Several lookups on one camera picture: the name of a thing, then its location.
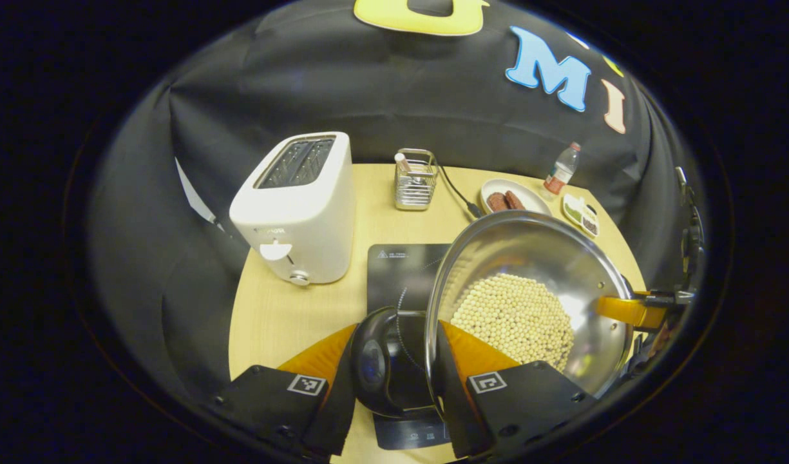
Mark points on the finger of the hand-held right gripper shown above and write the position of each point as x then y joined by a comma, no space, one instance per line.
632,311

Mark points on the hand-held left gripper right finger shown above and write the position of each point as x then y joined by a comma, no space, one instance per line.
452,412

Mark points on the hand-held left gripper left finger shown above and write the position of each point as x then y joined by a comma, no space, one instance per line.
339,412

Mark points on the pile of soybeans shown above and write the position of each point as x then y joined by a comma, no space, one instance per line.
516,316

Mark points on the stainless steel pot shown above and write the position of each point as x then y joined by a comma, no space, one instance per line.
529,251

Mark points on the black induction cooktop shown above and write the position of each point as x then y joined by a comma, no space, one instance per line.
400,270

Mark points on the pile of dark red beans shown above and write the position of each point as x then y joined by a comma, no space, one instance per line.
590,225

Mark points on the white divided dish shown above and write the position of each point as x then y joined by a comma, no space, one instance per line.
578,222

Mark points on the pile of green mung beans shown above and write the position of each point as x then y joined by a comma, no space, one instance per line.
572,211

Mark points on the clear plastic water bottle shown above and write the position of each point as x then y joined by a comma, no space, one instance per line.
561,171

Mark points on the white oval plate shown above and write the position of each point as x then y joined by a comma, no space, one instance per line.
529,196

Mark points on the red meat slices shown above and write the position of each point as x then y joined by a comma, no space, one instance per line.
505,201

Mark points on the white toaster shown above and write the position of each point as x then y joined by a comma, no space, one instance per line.
304,212

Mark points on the small white stick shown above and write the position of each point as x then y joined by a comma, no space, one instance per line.
402,162

